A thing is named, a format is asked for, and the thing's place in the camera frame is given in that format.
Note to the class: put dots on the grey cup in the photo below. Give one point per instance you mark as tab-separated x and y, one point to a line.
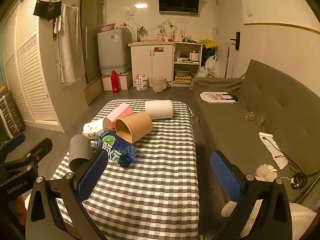
80	151

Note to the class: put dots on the white bowl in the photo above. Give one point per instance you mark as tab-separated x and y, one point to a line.
181	59

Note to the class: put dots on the black hanging bag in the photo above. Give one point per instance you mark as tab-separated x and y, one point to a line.
47	8

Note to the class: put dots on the grey basin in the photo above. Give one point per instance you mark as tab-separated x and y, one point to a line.
182	71

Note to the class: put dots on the plain white cup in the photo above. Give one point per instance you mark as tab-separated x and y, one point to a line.
159	109

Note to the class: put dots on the egg carton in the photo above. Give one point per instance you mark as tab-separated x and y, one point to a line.
182	79

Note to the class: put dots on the white sink cabinet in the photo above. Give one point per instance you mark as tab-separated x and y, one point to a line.
152	61

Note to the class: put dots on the white printed package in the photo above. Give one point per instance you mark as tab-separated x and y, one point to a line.
141	82

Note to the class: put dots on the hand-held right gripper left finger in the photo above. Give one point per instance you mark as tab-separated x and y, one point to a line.
91	172

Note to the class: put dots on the white cloth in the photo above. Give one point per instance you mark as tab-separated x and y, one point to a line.
272	147

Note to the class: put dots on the white rice cooker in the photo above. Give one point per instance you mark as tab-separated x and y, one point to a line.
194	56

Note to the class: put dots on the blue green bottle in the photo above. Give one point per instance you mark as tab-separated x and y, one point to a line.
116	150

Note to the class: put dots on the clear crumpled plastic wrap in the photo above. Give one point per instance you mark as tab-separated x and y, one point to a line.
255	118

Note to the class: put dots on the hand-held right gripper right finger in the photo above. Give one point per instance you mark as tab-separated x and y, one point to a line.
223	177

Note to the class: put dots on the brown paper cup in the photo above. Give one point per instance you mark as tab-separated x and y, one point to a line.
135	127

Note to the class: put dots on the dark ribbed suitcase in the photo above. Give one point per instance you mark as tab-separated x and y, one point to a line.
10	116

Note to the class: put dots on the grey-green sofa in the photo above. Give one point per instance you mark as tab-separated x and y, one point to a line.
275	110

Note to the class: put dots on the pink cup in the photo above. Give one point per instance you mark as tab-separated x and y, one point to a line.
119	115

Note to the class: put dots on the white printed tote bag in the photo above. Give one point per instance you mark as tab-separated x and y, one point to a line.
218	97

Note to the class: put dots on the white patterned paper cup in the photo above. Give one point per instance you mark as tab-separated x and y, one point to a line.
92	129

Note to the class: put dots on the white hanging towel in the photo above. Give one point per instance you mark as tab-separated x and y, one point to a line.
68	45

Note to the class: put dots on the metal faucet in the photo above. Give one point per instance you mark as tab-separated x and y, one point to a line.
140	33

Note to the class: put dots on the pink kettle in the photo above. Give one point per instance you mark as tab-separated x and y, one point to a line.
178	35

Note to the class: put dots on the pink basin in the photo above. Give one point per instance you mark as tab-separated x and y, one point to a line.
107	27

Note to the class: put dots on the white hanging glove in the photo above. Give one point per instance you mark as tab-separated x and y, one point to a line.
57	25

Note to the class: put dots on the white plastic bag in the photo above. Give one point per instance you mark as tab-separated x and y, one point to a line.
210	67

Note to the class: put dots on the open white shelf unit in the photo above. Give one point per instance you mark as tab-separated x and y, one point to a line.
188	63

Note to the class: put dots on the glass bathroom door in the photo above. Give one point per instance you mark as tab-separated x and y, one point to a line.
92	32

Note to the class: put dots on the yellow bag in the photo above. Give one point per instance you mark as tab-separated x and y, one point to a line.
208	44

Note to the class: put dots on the red bottle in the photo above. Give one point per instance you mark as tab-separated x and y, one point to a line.
114	82

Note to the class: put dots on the white louvered closet doors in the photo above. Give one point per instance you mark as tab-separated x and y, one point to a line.
27	67

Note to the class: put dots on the checkered tablecloth table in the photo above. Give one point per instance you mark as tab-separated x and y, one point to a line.
155	192

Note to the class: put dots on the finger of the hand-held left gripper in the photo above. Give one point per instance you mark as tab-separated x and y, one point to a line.
13	140
32	151

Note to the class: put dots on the white plush toy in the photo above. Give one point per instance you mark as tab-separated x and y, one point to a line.
265	172

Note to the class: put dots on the white trash bin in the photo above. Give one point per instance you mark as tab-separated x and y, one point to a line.
158	83

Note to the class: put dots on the washing machine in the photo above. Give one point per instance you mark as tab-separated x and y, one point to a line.
113	51

